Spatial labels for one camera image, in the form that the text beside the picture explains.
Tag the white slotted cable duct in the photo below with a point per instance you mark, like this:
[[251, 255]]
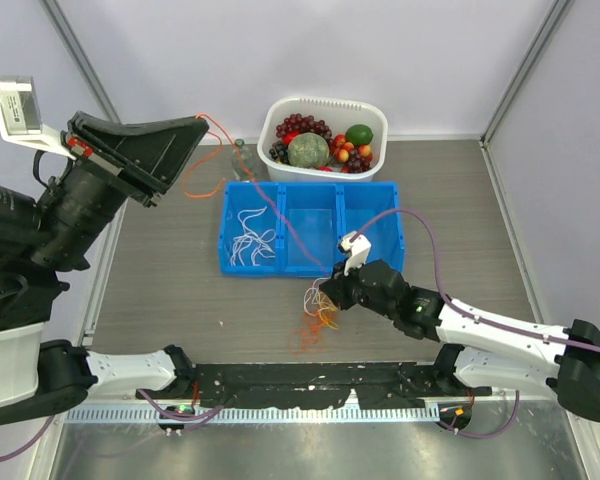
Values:
[[349, 413]]

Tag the clear glass bottle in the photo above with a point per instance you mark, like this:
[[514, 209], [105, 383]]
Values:
[[244, 161]]

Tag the green melon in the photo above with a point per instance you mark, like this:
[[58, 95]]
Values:
[[308, 150]]

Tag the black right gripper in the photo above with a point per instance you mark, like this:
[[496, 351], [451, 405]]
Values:
[[336, 286]]

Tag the red yellow peaches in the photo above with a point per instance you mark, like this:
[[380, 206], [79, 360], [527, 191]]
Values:
[[348, 157]]

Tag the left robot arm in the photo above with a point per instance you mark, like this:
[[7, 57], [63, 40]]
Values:
[[41, 239]]

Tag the green mango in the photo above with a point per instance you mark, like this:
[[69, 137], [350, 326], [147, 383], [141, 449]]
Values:
[[359, 134]]

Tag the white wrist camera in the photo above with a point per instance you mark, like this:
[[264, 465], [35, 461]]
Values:
[[355, 247], [20, 117]]

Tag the right blue bin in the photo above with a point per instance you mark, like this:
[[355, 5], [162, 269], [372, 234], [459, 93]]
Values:
[[362, 202]]

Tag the red grape bunch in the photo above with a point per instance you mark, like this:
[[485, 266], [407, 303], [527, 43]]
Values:
[[297, 123]]

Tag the white plastic basket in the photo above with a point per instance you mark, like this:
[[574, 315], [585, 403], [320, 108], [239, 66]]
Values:
[[339, 115]]

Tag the left blue bin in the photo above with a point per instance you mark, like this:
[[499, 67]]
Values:
[[248, 234]]

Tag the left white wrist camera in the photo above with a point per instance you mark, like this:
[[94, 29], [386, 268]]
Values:
[[20, 117]]

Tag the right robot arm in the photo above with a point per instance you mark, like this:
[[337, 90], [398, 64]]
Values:
[[481, 349]]

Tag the dark grape bunch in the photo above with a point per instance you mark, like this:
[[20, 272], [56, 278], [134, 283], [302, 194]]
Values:
[[278, 152]]

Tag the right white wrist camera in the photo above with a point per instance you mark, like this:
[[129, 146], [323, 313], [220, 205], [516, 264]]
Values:
[[355, 247]]

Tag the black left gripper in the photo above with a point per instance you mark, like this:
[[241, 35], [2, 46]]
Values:
[[147, 157]]

